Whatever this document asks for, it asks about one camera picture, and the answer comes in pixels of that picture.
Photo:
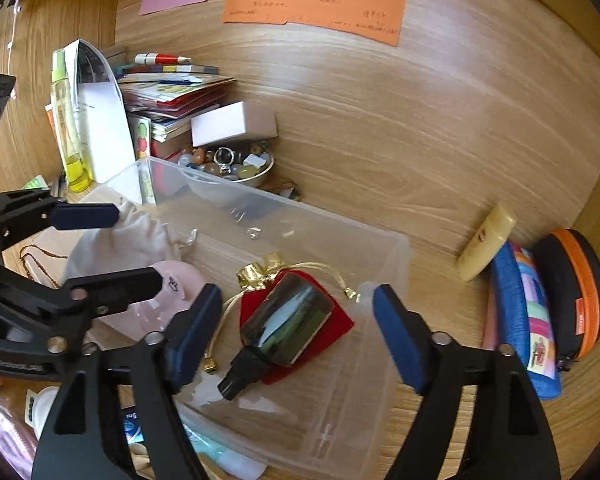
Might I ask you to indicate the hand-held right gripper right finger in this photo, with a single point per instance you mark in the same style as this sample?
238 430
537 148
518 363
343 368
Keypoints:
397 340

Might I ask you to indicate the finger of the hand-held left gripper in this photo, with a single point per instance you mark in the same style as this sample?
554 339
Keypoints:
85 216
125 287

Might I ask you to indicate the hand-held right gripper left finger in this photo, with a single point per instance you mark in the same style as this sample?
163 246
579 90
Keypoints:
197 330

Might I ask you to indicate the pink round case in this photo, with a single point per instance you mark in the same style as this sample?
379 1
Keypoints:
190 272

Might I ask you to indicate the dark glass bottle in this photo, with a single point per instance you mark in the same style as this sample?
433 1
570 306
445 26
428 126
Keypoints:
280 320

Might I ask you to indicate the clear plastic storage box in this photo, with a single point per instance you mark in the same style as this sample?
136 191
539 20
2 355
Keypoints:
330 240

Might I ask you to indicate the wooden desktop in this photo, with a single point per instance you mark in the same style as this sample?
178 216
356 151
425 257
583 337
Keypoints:
430 310

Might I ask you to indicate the white cloth pouch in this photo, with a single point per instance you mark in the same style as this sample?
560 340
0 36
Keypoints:
130 240

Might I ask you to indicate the red velvet pouch gold trim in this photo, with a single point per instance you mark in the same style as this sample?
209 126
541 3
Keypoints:
341 325

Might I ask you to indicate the orange tube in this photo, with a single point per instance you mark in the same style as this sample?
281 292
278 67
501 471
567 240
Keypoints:
51 122

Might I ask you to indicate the yellow-green spray bottle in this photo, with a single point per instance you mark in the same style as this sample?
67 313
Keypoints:
72 125

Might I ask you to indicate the white folded paper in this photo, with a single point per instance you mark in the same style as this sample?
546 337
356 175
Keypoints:
105 125

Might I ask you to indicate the fruit printed card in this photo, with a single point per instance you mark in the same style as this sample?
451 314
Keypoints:
141 140

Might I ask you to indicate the small blue box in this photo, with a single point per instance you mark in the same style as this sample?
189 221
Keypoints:
130 422

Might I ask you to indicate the blue flat packet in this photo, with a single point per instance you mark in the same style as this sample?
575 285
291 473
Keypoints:
510 300

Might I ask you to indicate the teal roll-on bottle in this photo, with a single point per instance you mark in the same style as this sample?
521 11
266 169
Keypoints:
220 456

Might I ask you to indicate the yellow cream tube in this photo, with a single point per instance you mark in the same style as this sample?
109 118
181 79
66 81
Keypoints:
485 240

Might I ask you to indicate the seashell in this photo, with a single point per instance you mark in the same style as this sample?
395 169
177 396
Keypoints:
139 456

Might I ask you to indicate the stack of booklets and cards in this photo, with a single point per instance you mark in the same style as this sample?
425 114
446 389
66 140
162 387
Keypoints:
180 100

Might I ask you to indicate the small brown trinket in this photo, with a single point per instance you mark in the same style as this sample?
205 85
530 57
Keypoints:
290 190

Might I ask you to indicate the red and white pen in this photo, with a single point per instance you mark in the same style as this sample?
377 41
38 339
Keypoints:
155 58

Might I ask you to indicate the black and orange zip case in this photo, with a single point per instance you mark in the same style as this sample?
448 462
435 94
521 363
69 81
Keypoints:
555 280

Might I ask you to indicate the white rectangular box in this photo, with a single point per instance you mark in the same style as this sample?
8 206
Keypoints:
230 120

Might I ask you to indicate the orange paper note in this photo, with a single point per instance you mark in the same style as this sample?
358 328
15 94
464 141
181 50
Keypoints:
310 7

